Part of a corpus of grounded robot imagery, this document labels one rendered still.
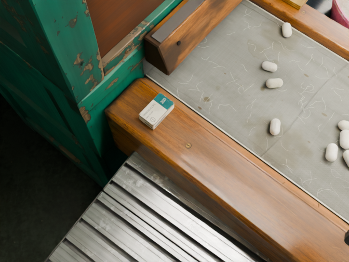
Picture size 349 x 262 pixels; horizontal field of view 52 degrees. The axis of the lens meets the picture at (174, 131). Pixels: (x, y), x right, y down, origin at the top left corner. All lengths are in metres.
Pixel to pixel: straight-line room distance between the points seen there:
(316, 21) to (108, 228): 0.60
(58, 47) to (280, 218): 0.43
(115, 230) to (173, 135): 0.21
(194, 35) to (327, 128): 0.31
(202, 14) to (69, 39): 0.29
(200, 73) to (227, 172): 0.22
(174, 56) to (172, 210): 0.29
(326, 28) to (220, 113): 0.30
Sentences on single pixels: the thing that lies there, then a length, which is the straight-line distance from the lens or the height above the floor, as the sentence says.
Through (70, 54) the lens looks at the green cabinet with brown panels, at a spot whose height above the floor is 0.96.
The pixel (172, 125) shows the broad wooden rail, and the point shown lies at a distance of 0.66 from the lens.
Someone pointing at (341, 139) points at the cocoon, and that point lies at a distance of 0.74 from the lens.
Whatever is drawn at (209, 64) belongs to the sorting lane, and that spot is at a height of 0.74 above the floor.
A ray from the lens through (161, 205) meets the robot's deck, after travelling 0.71.
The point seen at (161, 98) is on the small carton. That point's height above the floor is 0.79.
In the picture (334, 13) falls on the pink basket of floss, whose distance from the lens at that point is 0.94.
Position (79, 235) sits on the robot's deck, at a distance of 0.72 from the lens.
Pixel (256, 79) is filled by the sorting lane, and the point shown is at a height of 0.74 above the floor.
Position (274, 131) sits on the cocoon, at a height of 0.76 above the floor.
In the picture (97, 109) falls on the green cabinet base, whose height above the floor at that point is 0.78.
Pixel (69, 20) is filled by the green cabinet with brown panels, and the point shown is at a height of 1.01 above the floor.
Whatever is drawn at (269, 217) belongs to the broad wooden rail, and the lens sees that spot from 0.63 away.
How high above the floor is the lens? 1.36
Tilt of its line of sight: 66 degrees down
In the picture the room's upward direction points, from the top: 5 degrees clockwise
